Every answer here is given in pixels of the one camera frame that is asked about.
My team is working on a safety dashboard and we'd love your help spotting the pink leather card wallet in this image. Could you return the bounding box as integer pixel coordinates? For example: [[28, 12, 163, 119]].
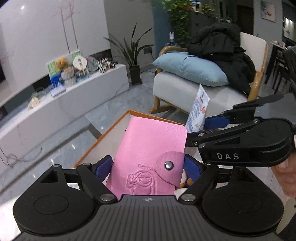
[[106, 117, 187, 198]]

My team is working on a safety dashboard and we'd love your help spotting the light blue cushion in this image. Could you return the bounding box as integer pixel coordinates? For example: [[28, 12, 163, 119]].
[[152, 52, 229, 87]]

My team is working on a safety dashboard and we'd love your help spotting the white tv console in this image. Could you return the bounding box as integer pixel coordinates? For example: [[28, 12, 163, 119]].
[[1, 64, 129, 151]]

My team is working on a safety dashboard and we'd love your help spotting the black power cable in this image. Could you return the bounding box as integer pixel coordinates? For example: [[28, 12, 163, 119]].
[[0, 146, 43, 168]]

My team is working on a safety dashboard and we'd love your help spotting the potted long leaf plant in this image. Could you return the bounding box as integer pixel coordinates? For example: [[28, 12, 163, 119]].
[[104, 24, 153, 85]]

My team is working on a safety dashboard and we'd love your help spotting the right hand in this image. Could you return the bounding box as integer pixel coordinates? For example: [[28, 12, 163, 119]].
[[271, 151, 296, 197]]

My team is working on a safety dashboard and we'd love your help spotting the white wooden rocking armchair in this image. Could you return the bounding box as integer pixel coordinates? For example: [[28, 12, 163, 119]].
[[149, 33, 268, 116]]

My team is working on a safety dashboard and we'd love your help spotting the blue white snack packet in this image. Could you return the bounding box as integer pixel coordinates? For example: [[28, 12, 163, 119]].
[[185, 84, 210, 133]]

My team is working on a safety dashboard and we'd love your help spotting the black jacket on chair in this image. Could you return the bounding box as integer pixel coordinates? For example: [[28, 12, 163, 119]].
[[187, 23, 256, 96]]

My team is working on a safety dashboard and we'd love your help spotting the bear plush blue sailor outfit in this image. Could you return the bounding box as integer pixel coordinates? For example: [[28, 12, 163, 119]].
[[179, 170, 194, 188]]

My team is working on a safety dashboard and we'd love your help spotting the orange storage box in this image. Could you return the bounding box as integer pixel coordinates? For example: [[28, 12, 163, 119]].
[[74, 109, 184, 168]]

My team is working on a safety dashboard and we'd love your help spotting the white round paper fan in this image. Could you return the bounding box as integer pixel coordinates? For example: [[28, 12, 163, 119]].
[[73, 55, 88, 71]]

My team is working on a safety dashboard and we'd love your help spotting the teddy bear in basket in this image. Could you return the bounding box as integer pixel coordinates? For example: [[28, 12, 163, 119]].
[[55, 57, 76, 88]]

